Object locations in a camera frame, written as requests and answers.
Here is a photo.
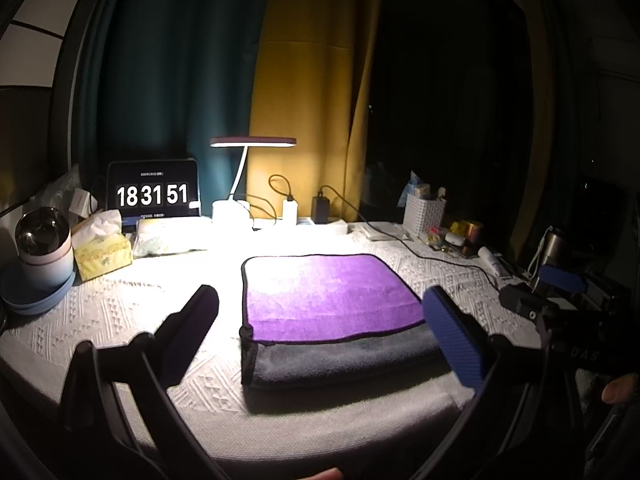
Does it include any purple and grey towel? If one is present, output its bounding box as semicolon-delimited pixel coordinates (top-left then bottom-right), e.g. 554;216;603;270
240;254;446;390

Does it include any person's right hand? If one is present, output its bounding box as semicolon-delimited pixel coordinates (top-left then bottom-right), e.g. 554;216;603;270
601;374;637;404

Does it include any steel thermos bottle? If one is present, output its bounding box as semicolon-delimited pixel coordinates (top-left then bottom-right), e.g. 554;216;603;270
527;226;561;278

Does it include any white tube bottle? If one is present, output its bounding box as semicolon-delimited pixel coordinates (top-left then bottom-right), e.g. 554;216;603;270
477;246;511;280

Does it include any white textured table cloth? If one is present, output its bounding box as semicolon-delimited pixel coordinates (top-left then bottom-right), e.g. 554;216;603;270
1;228;540;466

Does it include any gold foil packet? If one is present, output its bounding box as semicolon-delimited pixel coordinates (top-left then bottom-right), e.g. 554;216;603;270
449;220;483;243

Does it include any blue round tray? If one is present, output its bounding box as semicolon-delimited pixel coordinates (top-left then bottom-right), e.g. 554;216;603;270
1;259;76;316

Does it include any white perforated basket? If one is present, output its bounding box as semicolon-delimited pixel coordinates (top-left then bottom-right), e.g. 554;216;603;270
402;195;446;235

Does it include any yellow tissue box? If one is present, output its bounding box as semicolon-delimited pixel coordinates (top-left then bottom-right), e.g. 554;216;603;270
70;209;134;282

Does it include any face towel soft pack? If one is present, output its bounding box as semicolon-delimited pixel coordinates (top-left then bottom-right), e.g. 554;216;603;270
132;217;214;258

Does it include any small white box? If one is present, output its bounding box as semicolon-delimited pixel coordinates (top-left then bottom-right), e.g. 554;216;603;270
68;188;99;219

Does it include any black power adapter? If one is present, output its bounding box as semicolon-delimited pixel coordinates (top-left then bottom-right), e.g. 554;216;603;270
311;194;330;224

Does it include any tablet showing clock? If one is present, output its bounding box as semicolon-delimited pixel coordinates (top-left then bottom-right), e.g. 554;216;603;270
106;158;201;226

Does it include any white desk lamp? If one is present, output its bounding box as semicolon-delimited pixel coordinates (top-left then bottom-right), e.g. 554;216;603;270
210;136;297;229

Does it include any white USB charger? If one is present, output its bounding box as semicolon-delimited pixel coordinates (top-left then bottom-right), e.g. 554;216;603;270
281;198;298;226

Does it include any yellow curtain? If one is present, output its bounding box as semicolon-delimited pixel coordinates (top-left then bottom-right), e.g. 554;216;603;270
246;0;380;221

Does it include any teal curtain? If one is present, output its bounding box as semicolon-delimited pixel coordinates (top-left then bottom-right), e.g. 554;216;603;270
70;0;267;214

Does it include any black cable across table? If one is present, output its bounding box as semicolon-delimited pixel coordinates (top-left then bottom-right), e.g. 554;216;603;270
319;184;501;291

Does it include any black lamp cable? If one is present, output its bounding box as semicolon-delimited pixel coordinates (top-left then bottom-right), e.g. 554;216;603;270
234;192;279;231

